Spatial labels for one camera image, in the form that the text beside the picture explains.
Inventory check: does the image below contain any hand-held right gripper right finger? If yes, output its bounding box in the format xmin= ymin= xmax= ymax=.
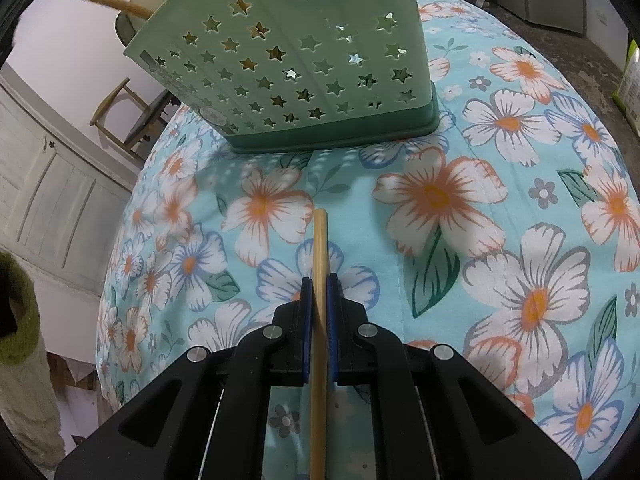
xmin=327 ymin=275 xmax=583 ymax=480

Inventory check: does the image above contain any person's left forearm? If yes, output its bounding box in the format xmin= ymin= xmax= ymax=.
xmin=0 ymin=250 xmax=66 ymax=471

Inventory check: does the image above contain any floral turquoise blanket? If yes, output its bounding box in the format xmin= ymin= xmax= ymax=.
xmin=97 ymin=0 xmax=640 ymax=480

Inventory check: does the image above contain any wooden chopstick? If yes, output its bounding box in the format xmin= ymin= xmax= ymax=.
xmin=52 ymin=0 xmax=153 ymax=20
xmin=309 ymin=208 xmax=331 ymax=480

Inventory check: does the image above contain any wooden chair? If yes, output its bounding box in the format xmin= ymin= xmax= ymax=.
xmin=90 ymin=77 xmax=171 ymax=161

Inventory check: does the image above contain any white and green rice bag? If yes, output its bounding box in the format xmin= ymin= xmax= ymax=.
xmin=612 ymin=37 xmax=640 ymax=136

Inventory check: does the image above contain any olive plastic spoon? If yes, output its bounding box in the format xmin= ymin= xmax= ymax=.
xmin=115 ymin=10 xmax=137 ymax=45

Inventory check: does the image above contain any white panel door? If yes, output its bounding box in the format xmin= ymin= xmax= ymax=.
xmin=0 ymin=67 xmax=136 ymax=281

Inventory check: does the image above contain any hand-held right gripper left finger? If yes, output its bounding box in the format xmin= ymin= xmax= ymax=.
xmin=54 ymin=277 xmax=314 ymax=480

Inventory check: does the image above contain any green star-cutout utensil basket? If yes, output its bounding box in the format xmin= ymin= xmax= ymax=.
xmin=122 ymin=0 xmax=441 ymax=155

